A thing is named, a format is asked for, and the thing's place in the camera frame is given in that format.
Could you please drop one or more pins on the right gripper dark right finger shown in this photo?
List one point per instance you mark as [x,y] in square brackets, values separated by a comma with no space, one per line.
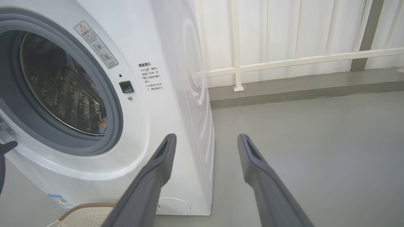
[268,195]

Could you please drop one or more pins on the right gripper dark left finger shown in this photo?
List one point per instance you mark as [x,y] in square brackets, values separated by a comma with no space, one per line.
[142,195]

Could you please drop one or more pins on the blue garment with orange print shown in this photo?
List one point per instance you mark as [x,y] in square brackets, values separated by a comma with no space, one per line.
[103,123]

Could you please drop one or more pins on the black round glass washer door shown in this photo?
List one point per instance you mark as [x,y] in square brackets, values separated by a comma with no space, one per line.
[2,170]

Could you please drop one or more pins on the white front-load washing machine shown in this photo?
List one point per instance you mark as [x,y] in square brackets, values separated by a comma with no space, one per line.
[151,47]

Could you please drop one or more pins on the cream laundry basket brown rim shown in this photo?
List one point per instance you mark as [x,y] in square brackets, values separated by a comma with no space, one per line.
[85,217]

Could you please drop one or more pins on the blue energy label sticker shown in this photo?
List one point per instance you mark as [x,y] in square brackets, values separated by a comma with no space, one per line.
[61,200]

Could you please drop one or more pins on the white metal railing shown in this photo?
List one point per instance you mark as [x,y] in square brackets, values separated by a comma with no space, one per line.
[236,47]

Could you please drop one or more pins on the grey warning sticker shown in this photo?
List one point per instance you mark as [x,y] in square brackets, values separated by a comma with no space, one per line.
[96,44]

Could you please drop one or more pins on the grey pillar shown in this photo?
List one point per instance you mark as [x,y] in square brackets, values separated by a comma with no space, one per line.
[374,19]

